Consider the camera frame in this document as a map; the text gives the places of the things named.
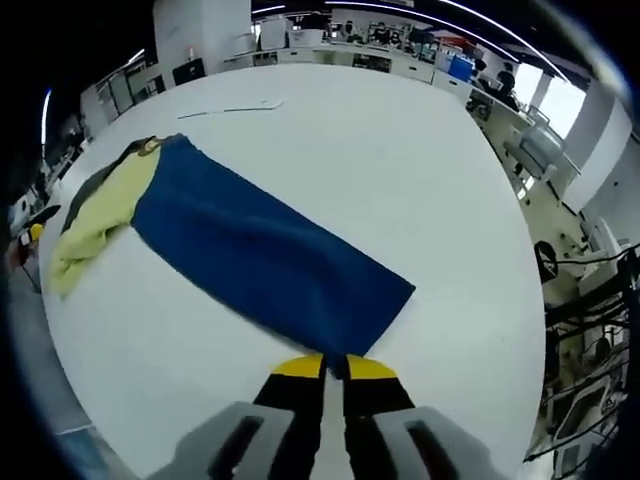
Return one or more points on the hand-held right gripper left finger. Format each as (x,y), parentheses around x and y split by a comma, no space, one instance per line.
(280,425)

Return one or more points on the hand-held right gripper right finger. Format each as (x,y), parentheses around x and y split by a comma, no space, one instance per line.
(385,430)

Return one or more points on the yellow blue grey garment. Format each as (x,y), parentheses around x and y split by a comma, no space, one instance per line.
(260,240)

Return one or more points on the black box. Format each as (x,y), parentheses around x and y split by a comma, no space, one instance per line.
(188,71)

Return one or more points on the white square pillar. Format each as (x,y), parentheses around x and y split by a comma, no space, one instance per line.
(200,35)

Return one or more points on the white board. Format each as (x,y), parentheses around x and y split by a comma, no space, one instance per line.
(275,35)

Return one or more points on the translucent mesh office chair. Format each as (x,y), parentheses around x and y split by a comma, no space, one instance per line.
(547,150)

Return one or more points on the white cabinet row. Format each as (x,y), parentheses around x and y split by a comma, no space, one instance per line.
(390,62)

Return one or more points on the blue storage bin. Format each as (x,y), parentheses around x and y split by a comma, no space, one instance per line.
(460,69)

